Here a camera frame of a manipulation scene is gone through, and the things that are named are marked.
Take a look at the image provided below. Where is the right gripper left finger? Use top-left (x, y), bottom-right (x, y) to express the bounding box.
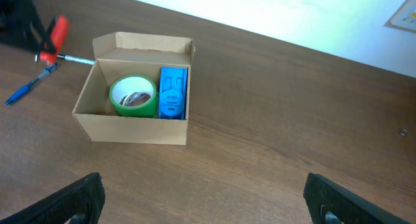
top-left (1, 172), bottom-right (105, 224)

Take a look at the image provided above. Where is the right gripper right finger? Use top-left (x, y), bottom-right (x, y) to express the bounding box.
top-left (303, 173), bottom-right (407, 224)

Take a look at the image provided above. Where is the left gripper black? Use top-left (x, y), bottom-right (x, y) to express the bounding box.
top-left (1, 0), bottom-right (54, 52)

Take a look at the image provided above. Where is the orange black stapler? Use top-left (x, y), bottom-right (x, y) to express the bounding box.
top-left (35, 14), bottom-right (70, 66)

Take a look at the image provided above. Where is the blue ballpoint pen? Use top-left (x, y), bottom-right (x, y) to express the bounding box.
top-left (5, 62), bottom-right (58, 105)

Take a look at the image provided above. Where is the cardboard box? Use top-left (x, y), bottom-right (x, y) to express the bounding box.
top-left (72, 32), bottom-right (195, 145)

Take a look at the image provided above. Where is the green tape roll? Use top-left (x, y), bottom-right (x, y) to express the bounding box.
top-left (109, 75), bottom-right (158, 118)

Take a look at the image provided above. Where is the blue plastic case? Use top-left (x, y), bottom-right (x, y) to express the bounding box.
top-left (159, 67), bottom-right (188, 120)

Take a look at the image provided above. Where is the small metal nut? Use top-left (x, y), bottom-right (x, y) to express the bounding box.
top-left (400, 129), bottom-right (407, 136)

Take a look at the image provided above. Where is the framed picture on wall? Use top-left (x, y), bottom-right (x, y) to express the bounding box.
top-left (385, 0), bottom-right (415, 33)

